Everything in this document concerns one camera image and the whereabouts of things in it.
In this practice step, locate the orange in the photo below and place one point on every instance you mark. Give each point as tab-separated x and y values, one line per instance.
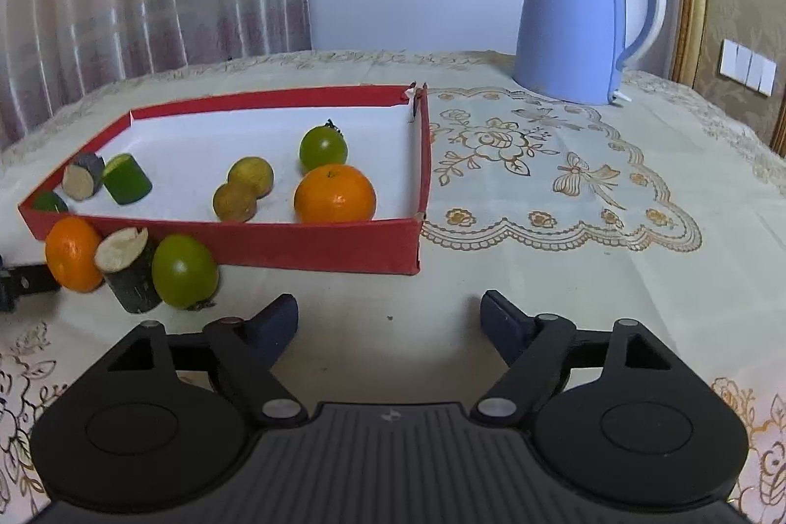
70	254
334	195

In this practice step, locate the sugarcane piece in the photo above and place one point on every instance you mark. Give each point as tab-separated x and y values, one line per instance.
80	180

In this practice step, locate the dark cut cucumber piece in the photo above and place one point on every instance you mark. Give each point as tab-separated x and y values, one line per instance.
132	278

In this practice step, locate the cream floral tablecloth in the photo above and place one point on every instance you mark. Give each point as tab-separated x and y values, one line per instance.
491	266

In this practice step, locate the green tomato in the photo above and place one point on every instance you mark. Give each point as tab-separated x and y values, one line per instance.
184	272
322	148

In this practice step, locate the blue electric kettle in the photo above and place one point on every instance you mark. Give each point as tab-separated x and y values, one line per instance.
565	20

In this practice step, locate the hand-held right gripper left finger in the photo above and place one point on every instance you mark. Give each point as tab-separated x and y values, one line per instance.
276	324

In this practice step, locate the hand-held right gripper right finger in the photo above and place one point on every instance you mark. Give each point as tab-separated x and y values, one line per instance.
500	321

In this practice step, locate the longan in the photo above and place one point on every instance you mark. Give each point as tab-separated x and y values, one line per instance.
250	177
234	203

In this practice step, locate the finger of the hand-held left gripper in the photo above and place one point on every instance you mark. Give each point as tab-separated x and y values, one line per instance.
27	281

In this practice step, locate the red cardboard box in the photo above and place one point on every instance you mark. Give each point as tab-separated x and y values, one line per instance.
307	248

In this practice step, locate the green cucumber piece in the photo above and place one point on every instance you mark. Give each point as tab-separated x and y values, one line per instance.
49	203
129	183

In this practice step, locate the white light switch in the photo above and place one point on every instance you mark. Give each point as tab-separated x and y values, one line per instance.
746	66

